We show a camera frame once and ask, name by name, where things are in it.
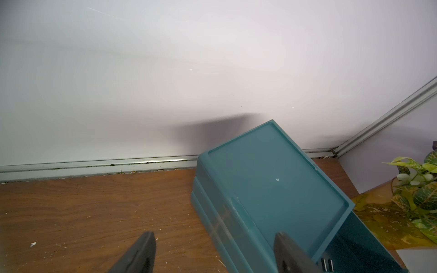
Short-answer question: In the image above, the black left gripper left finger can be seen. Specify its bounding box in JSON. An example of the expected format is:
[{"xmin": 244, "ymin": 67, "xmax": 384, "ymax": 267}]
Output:
[{"xmin": 108, "ymin": 232, "xmax": 157, "ymax": 273}]

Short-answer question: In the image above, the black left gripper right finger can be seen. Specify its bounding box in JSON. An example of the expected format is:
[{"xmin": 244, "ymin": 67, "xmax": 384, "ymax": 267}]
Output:
[{"xmin": 274, "ymin": 232, "xmax": 322, "ymax": 273}]

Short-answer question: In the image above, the teal top drawer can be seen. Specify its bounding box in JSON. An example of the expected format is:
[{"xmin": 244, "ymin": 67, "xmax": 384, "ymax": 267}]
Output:
[{"xmin": 315, "ymin": 210, "xmax": 409, "ymax": 273}]

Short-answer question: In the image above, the dark teal drawer cabinet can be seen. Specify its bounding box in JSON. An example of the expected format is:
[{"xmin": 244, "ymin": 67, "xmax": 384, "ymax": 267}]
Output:
[{"xmin": 191, "ymin": 120, "xmax": 354, "ymax": 273}]

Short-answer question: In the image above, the amber glass vase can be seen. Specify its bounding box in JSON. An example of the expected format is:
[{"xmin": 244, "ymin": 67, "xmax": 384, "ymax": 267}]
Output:
[{"xmin": 352, "ymin": 177, "xmax": 437, "ymax": 250}]

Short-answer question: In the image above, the green artificial plant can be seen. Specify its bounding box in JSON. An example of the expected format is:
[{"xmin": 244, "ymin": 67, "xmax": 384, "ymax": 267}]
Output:
[{"xmin": 388, "ymin": 141, "xmax": 437, "ymax": 243}]

